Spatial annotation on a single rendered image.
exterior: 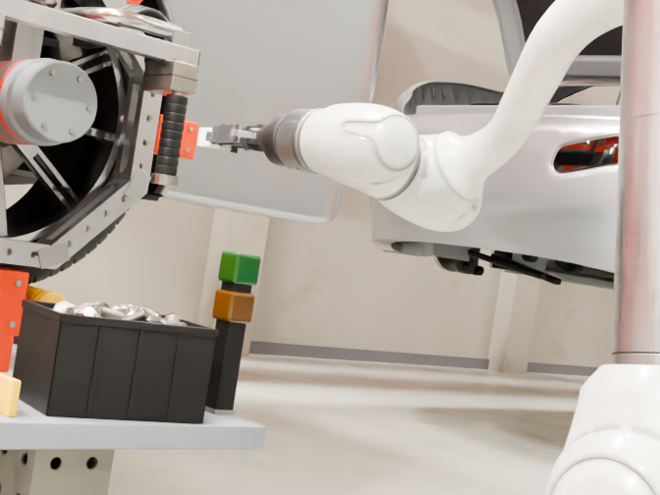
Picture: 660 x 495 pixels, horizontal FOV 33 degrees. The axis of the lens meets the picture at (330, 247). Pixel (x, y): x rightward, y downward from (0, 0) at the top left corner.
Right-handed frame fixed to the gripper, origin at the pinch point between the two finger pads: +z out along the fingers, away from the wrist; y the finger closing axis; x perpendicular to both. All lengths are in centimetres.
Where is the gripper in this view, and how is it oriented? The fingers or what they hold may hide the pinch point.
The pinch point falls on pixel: (214, 137)
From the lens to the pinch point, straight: 175.8
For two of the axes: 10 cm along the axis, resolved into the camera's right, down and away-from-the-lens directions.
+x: 1.5, -9.9, 0.1
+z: -6.6, -0.9, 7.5
